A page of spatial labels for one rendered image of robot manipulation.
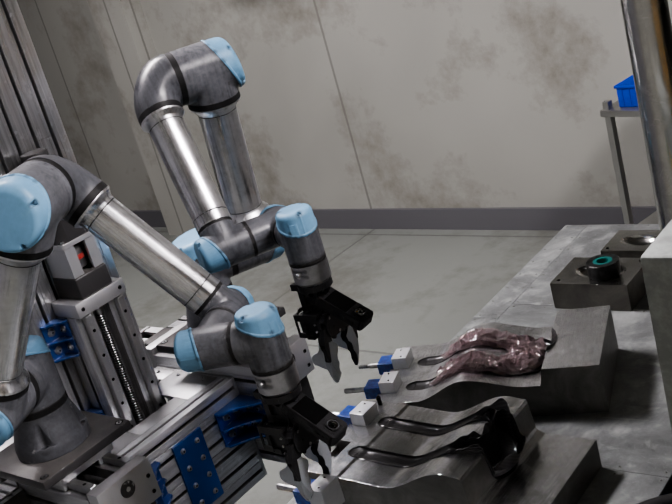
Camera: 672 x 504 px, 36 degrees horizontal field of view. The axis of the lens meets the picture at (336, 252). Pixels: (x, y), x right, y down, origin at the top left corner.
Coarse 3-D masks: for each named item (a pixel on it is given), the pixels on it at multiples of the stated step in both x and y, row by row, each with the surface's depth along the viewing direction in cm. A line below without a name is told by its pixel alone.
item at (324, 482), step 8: (312, 480) 188; (320, 480) 184; (328, 480) 184; (336, 480) 184; (280, 488) 191; (288, 488) 189; (296, 488) 187; (312, 488) 183; (320, 488) 182; (328, 488) 182; (336, 488) 184; (296, 496) 186; (312, 496) 183; (320, 496) 182; (328, 496) 182; (336, 496) 184
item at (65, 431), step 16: (64, 400) 205; (32, 416) 200; (48, 416) 201; (64, 416) 204; (80, 416) 209; (16, 432) 203; (32, 432) 201; (48, 432) 201; (64, 432) 203; (80, 432) 205; (16, 448) 204; (32, 448) 202; (48, 448) 201; (64, 448) 202
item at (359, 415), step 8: (344, 408) 218; (352, 408) 217; (360, 408) 213; (368, 408) 212; (376, 408) 214; (344, 416) 215; (352, 416) 212; (360, 416) 211; (368, 416) 212; (352, 424) 214; (360, 424) 212
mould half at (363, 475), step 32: (384, 416) 213; (416, 416) 210; (448, 416) 207; (384, 448) 202; (416, 448) 200; (544, 448) 192; (576, 448) 189; (352, 480) 195; (384, 480) 193; (416, 480) 184; (448, 480) 180; (480, 480) 182; (512, 480) 186; (544, 480) 183; (576, 480) 184
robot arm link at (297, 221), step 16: (288, 208) 201; (304, 208) 199; (288, 224) 198; (304, 224) 198; (288, 240) 199; (304, 240) 198; (320, 240) 201; (288, 256) 201; (304, 256) 199; (320, 256) 201
